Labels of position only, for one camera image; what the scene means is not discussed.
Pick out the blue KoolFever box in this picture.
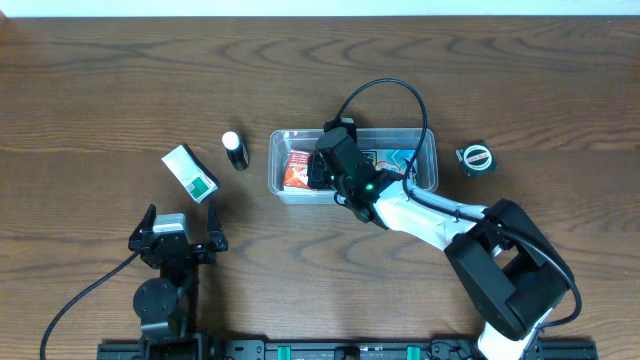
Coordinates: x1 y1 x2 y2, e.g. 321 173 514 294
362 149 415 174

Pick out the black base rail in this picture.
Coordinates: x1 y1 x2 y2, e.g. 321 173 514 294
96 337 600 360

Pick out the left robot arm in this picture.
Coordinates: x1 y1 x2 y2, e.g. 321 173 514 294
128 203 228 347

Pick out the red orange small box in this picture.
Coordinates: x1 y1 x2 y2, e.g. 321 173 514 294
283 150 311 191

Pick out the dark bottle white cap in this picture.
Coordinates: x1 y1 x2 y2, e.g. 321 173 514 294
222 131 249 171

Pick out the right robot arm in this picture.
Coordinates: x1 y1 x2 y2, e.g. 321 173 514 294
313 127 576 359

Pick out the green round-label box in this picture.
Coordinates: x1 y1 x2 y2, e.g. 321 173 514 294
455 141 498 178

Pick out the right black cable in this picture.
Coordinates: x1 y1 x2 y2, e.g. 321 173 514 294
333 77 584 331

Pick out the white green Panadol box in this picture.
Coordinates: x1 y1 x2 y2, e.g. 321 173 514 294
161 145 219 203

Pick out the clear plastic container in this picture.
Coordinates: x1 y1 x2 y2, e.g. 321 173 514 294
267 128 438 205

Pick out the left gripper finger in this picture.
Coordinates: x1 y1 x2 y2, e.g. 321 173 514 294
207 200 225 245
132 204 156 241

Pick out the left black cable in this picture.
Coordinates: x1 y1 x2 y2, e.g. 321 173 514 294
39 249 144 360

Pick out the black cable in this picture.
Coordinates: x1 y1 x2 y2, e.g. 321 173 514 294
39 249 144 360
333 77 584 331

